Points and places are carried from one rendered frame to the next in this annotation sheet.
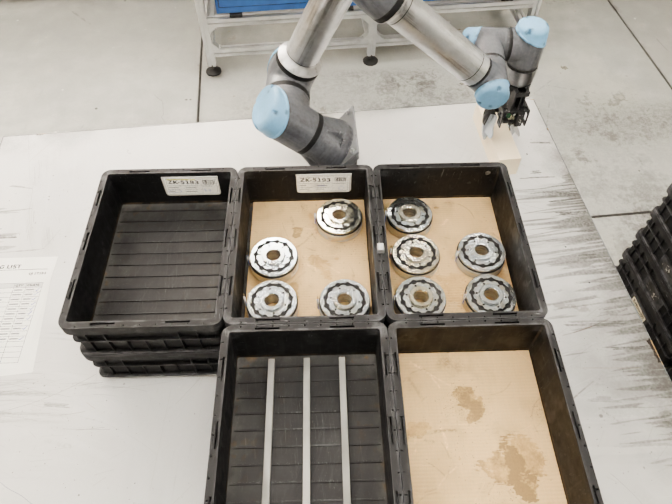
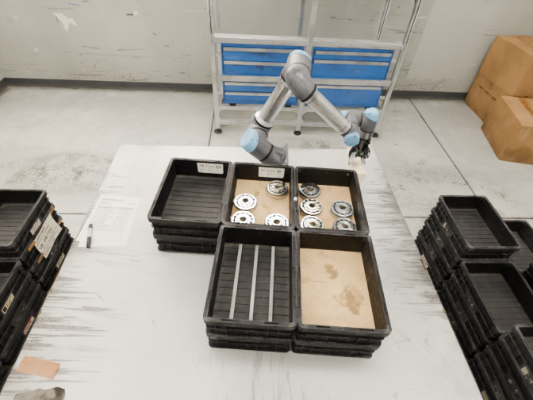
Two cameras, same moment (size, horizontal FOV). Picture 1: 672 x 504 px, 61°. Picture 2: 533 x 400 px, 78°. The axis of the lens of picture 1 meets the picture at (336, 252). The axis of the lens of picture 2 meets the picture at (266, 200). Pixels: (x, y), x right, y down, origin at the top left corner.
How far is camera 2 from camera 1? 35 cm
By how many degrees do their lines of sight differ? 9
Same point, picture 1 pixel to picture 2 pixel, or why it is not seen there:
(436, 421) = (315, 277)
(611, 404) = (400, 286)
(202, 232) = (212, 190)
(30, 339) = (126, 232)
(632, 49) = (431, 139)
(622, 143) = (423, 183)
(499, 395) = (345, 269)
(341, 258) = (276, 206)
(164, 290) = (193, 212)
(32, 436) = (123, 273)
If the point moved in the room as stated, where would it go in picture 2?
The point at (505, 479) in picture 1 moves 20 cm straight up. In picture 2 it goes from (345, 304) to (358, 275)
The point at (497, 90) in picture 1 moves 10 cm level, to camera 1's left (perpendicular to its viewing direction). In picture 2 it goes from (354, 137) to (332, 135)
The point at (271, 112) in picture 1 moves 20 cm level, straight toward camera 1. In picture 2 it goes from (250, 140) to (251, 164)
